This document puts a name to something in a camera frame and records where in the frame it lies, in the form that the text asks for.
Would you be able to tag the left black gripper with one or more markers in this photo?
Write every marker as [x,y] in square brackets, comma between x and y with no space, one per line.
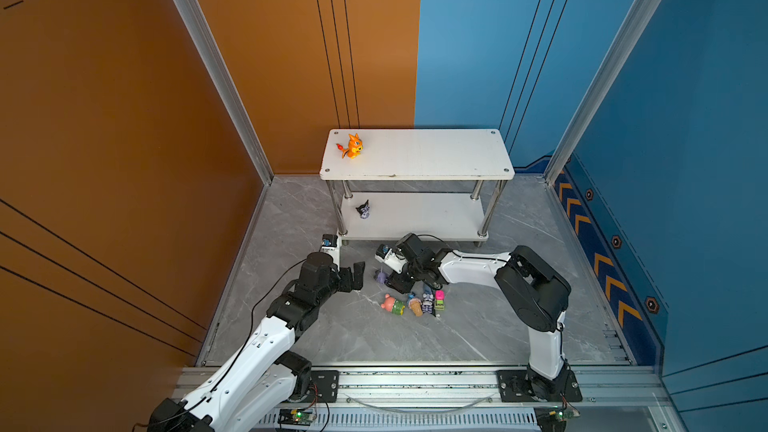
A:
[347,285]

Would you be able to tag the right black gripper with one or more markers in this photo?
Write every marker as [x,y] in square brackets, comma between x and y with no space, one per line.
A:
[396,284]

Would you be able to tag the purple bat toy figure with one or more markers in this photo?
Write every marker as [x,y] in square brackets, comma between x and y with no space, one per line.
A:
[381,277]

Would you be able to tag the black white kuromi toy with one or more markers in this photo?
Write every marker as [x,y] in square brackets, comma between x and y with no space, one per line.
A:
[364,210]

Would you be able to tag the orange fox toy figure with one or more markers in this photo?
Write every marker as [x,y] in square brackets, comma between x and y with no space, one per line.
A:
[353,148]

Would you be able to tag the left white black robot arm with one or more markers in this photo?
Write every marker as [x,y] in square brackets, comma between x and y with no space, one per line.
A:
[264,371]

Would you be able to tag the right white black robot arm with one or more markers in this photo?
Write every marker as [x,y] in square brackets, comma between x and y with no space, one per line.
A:
[536,292]

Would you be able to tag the white two-tier metal shelf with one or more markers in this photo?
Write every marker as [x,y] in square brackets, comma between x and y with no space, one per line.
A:
[417,155]

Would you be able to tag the pink green block toy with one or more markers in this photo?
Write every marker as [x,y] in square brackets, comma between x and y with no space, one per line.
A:
[439,301]

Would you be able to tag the ice cream cone toy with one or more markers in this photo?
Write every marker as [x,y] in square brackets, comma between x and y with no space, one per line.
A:
[414,304]

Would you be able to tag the grey purple kuromi toy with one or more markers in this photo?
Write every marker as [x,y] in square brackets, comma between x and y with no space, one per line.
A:
[427,302]

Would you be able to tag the pink pig green toy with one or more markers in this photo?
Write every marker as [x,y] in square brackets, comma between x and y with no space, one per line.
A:
[393,305]

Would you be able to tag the left green circuit board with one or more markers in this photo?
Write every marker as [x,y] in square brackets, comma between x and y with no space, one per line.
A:
[296,419]

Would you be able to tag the right circuit board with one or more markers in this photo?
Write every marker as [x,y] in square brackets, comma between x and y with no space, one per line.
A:
[555,420]

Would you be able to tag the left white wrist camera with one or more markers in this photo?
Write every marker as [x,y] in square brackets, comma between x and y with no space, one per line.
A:
[331,246]

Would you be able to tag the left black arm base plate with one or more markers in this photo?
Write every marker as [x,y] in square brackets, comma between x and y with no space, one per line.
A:
[316,385]

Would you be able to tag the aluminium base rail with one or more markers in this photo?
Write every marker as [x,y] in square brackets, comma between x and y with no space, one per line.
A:
[466,397]

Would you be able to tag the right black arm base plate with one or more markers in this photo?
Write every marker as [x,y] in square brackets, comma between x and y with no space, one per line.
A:
[529,386]

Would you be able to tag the left aluminium corner post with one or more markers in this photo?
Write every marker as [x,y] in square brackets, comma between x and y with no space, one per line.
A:
[205,43]

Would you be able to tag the aluminium corner post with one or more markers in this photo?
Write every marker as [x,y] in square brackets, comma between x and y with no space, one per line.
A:
[630,31]
[205,43]

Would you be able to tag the right aluminium corner post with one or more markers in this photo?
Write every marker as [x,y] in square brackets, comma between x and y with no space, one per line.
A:
[630,31]

